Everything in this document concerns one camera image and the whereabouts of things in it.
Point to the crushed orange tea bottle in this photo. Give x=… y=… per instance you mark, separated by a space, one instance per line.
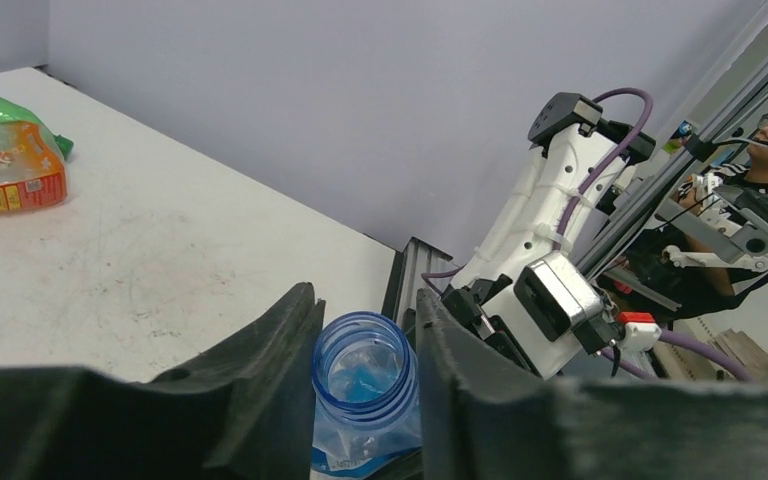
x=32 y=170

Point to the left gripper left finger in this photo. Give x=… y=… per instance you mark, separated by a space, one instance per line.
x=243 y=409

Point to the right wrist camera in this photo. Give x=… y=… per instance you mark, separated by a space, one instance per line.
x=560 y=300

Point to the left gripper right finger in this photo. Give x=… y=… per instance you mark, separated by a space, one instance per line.
x=483 y=417

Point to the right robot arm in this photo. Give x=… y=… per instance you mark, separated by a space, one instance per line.
x=575 y=155

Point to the blue label crushed water bottle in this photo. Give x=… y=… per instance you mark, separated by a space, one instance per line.
x=367 y=413

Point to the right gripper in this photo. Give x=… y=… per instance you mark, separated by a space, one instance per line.
x=496 y=311

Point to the aluminium table edge rail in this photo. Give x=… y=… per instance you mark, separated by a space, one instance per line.
x=404 y=279

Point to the person in striped shirt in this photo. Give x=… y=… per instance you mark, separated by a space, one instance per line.
x=710 y=249

